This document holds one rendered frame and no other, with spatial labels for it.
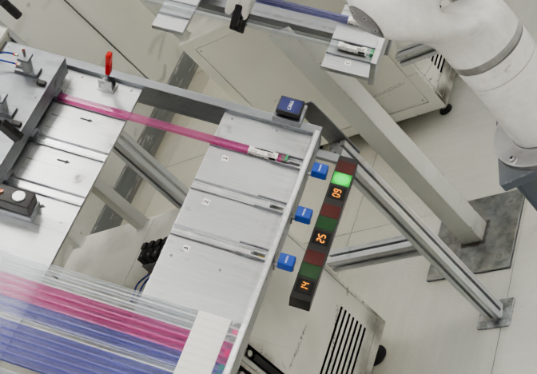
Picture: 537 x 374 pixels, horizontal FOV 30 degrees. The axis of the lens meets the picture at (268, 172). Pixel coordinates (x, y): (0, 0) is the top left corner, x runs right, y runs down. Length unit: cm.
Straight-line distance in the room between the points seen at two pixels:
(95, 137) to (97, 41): 231
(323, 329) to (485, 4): 112
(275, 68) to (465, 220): 85
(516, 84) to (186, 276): 69
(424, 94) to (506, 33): 152
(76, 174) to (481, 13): 88
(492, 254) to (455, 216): 13
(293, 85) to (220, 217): 128
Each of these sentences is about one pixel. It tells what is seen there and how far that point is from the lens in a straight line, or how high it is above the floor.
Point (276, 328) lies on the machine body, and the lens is 228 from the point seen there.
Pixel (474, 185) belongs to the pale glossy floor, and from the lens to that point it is 282.
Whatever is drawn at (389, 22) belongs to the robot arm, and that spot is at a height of 106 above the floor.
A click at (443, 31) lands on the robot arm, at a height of 100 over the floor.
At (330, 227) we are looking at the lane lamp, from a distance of 191.
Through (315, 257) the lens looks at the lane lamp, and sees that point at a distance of 187.
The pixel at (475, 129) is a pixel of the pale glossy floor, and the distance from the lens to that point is 298.
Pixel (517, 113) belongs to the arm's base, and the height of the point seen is 79.
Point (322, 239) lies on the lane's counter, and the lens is 189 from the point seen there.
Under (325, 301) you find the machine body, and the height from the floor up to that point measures 28.
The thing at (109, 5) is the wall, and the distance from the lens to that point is 442.
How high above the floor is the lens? 170
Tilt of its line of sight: 29 degrees down
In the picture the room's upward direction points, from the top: 46 degrees counter-clockwise
